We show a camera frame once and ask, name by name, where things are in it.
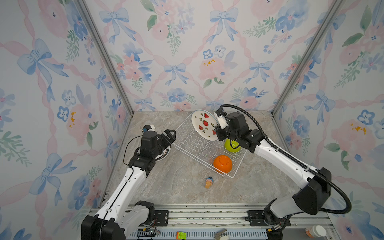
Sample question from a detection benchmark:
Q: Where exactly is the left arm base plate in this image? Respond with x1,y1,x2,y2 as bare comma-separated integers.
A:
140,210,170,228

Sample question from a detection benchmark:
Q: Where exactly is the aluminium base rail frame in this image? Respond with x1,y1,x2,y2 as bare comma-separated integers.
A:
125,204,340,240

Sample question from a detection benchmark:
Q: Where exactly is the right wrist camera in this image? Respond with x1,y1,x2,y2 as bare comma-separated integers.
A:
215,109,228,130

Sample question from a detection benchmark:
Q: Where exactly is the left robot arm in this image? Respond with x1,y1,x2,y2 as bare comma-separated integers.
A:
81,125,177,240

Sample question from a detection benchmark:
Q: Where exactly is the plate with fruit pattern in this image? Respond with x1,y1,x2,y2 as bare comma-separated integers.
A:
191,110,219,141

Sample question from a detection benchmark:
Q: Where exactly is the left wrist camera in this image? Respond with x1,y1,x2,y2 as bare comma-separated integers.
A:
142,125,156,134

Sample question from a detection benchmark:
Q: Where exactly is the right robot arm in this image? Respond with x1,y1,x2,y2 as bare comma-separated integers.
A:
214,110,331,226

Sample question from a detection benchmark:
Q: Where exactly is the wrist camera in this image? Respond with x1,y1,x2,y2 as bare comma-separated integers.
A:
215,109,228,130
142,125,156,134

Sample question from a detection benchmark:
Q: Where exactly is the white lidded jar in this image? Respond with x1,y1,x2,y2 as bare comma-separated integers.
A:
306,225,327,238

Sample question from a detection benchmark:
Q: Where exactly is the black corrugated cable conduit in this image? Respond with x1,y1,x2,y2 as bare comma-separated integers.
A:
218,104,352,215

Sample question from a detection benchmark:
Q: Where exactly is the small ice cream toy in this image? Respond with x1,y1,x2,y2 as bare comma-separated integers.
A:
205,177,214,189

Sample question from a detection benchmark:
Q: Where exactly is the white wire dish rack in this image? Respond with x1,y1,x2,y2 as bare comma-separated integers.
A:
175,112,246,178

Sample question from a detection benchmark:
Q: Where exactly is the green bowl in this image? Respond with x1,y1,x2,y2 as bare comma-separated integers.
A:
224,139,241,153

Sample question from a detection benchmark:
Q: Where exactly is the orange bowl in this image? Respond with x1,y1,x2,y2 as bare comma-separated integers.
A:
213,155,233,174

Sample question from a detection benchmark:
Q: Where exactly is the rubiks cube toy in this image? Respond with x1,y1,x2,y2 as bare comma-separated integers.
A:
176,232,188,240

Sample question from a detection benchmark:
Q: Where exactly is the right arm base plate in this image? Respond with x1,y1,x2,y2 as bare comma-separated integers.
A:
245,210,291,228

